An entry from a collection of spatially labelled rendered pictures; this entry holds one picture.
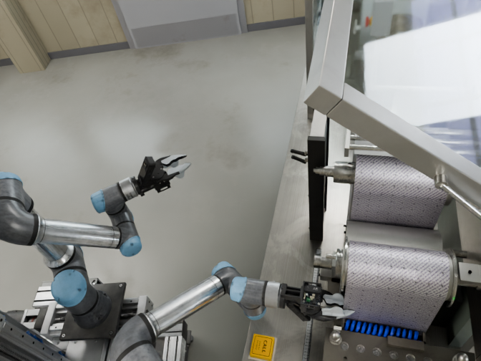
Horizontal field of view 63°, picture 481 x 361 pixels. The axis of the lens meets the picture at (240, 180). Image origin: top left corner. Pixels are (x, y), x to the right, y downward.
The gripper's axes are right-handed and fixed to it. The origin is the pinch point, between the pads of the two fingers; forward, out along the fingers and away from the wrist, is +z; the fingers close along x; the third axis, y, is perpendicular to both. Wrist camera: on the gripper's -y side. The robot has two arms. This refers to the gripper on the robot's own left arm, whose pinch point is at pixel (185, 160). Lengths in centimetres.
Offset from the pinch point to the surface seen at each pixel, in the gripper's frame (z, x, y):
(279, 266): 15, 42, 28
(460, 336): 48, 91, 12
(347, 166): 38, 41, -19
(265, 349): -4, 66, 22
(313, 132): 34, 29, -24
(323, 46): 12, 59, -83
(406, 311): 33, 79, -2
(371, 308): 26, 74, 0
